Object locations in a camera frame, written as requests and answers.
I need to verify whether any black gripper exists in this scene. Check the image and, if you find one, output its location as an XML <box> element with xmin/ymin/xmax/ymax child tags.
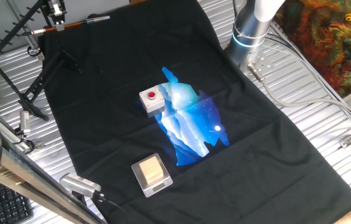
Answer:
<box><xmin>46</xmin><ymin>0</ymin><xmax>67</xmax><ymax>32</ymax></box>

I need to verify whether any brown brush with clear cap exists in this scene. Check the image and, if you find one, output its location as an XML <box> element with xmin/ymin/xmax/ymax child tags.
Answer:
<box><xmin>22</xmin><ymin>15</ymin><xmax>111</xmax><ymax>36</ymax></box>

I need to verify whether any grey box with red button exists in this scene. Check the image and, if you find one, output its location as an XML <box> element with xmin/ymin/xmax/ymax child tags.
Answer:
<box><xmin>138</xmin><ymin>86</ymin><xmax>166</xmax><ymax>118</ymax></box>

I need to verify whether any wooden block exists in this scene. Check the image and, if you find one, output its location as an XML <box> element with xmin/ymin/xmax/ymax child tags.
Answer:
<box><xmin>139</xmin><ymin>156</ymin><xmax>164</xmax><ymax>184</ymax></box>

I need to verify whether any black keyboard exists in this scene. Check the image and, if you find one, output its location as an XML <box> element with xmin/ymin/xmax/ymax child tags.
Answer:
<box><xmin>0</xmin><ymin>175</ymin><xmax>35</xmax><ymax>224</ymax></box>

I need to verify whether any black cloth with blue print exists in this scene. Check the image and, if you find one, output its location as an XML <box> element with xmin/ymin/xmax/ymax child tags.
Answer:
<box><xmin>38</xmin><ymin>0</ymin><xmax>351</xmax><ymax>224</ymax></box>

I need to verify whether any colourful painted cloth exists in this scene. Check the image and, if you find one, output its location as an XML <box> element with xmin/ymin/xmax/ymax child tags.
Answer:
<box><xmin>274</xmin><ymin>0</ymin><xmax>351</xmax><ymax>99</ymax></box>

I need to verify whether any metal camera bracket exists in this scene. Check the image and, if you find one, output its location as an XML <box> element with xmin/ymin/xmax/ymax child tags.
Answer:
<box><xmin>19</xmin><ymin>110</ymin><xmax>32</xmax><ymax>136</ymax></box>

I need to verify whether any aluminium frame bar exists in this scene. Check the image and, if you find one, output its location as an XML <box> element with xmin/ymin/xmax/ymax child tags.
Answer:
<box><xmin>0</xmin><ymin>126</ymin><xmax>105</xmax><ymax>224</ymax></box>

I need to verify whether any silver depth camera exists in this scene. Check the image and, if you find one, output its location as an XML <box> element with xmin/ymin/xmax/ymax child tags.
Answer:
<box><xmin>59</xmin><ymin>173</ymin><xmax>102</xmax><ymax>199</ymax></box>

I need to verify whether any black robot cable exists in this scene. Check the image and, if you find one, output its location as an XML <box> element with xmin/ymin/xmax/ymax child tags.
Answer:
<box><xmin>231</xmin><ymin>0</ymin><xmax>239</xmax><ymax>21</ymax></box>

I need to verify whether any black camera cable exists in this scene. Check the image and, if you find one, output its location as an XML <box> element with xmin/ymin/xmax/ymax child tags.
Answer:
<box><xmin>93</xmin><ymin>191</ymin><xmax>130</xmax><ymax>224</ymax></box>

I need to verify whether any grey base cable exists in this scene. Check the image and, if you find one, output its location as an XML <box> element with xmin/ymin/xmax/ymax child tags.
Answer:
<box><xmin>247</xmin><ymin>63</ymin><xmax>351</xmax><ymax>131</ymax></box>

